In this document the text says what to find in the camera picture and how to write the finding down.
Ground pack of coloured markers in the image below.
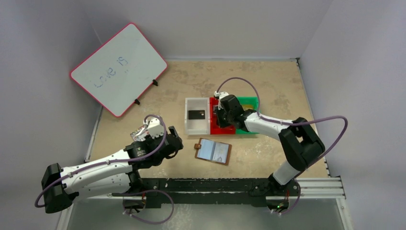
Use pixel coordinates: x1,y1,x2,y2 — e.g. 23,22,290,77
130,126,147,141

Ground red plastic bin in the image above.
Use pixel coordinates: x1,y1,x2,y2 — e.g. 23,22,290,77
209,97,236,135

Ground green plastic bin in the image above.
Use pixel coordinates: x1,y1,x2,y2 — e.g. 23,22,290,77
236,97,259,135

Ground white plastic bin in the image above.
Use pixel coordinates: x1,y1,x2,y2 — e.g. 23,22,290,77
184,97,211,136

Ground brown leather card holder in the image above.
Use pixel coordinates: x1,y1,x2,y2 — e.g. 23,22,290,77
194,138,232,165

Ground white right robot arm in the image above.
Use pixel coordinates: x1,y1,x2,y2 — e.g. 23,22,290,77
214,92,326,189

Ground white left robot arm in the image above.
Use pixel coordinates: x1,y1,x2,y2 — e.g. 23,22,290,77
34,125,183,214

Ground black credit card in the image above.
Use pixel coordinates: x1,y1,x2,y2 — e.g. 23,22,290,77
187,110,206,120

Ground pink framed whiteboard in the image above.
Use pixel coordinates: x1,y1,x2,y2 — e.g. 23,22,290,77
70,23,168,117

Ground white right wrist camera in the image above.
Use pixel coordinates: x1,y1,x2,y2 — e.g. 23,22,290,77
214,92,229,101

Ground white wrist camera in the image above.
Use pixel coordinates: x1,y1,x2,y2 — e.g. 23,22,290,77
214,92,229,101
144,116,165,139

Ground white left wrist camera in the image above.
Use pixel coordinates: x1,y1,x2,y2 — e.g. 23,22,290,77
144,116,165,139

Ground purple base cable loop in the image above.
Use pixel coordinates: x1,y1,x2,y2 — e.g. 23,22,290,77
122,190,175,225

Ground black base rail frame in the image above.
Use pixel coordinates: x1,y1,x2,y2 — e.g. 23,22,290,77
65,172,346,209

